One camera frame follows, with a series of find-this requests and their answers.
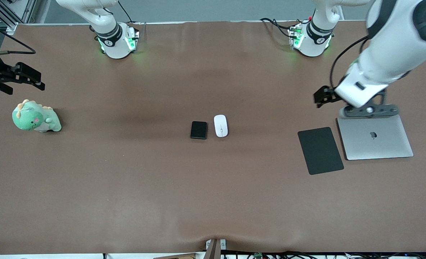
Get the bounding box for white computer mouse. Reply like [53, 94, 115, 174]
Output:
[214, 114, 228, 138]

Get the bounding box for black phone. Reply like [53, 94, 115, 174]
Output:
[190, 121, 208, 140]

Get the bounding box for black mouse pad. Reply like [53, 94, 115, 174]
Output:
[298, 127, 344, 175]

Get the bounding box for green dinosaur plush toy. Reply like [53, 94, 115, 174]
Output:
[12, 99, 62, 133]

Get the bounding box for silver laptop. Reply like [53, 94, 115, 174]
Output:
[337, 115, 414, 160]

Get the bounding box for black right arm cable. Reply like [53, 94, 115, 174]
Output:
[0, 18, 37, 56]

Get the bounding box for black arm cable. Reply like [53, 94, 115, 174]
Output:
[329, 35, 370, 90]
[0, 18, 37, 56]

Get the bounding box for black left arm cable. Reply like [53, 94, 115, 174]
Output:
[329, 35, 370, 90]

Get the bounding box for aluminium frame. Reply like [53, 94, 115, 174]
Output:
[0, 0, 37, 35]

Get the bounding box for black base cable bundle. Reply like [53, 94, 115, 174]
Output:
[260, 17, 293, 38]

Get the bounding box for metal table edge bracket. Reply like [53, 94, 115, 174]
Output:
[205, 238, 227, 259]

